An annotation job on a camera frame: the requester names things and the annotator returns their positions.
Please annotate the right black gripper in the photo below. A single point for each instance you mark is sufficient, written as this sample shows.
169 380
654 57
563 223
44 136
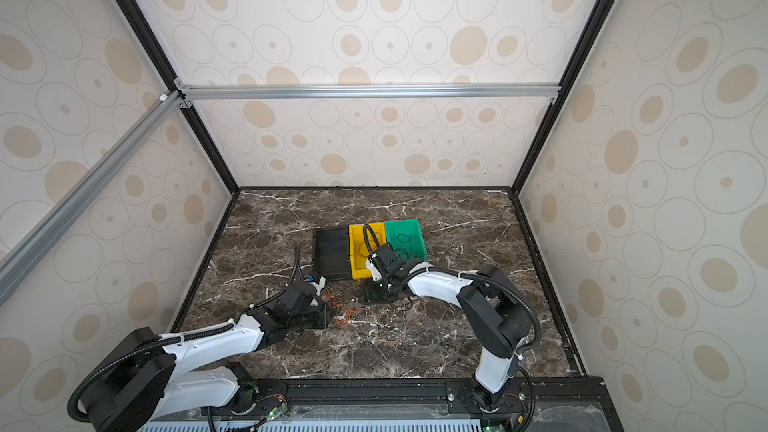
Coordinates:
366 294

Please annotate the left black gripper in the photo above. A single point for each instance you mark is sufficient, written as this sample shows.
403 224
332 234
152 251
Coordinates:
323 316

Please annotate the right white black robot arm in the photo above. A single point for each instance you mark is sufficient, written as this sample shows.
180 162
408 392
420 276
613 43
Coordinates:
504 322

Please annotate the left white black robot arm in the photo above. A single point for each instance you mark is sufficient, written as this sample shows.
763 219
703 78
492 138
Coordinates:
151 375

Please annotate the green plastic bin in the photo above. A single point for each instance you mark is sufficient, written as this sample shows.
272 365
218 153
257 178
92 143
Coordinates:
406 239

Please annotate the yellow plastic bin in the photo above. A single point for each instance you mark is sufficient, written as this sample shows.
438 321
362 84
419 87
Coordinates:
358 252

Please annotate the black plastic bin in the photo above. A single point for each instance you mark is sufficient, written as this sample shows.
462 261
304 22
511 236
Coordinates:
331 254

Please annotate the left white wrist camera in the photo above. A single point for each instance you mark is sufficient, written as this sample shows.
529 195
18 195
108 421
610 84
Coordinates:
318 282

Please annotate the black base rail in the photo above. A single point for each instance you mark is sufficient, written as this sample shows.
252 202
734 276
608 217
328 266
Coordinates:
519 399

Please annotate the horizontal aluminium rail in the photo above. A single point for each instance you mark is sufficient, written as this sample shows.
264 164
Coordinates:
389 91

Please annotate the left diagonal aluminium rail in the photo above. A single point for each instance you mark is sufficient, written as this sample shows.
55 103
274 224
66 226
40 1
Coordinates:
23 259

